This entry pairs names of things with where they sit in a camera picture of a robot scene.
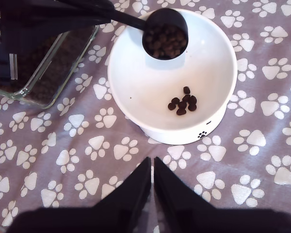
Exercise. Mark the white ceramic cat bowl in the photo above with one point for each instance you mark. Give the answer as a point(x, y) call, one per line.
point(140, 97)

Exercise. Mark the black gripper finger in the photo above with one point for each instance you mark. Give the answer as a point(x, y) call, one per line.
point(131, 194)
point(174, 196)
point(46, 26)
point(63, 8)

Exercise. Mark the clear glass food container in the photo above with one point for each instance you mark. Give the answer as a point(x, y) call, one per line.
point(70, 72)

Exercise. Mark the purple paw print cloth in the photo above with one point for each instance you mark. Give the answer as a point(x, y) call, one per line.
point(51, 136)

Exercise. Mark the black plastic measuring scoop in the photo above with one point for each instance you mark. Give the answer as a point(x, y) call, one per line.
point(165, 15)

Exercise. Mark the brown cat food kibble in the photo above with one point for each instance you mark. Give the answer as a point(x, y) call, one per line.
point(51, 72)
point(184, 102)
point(165, 41)

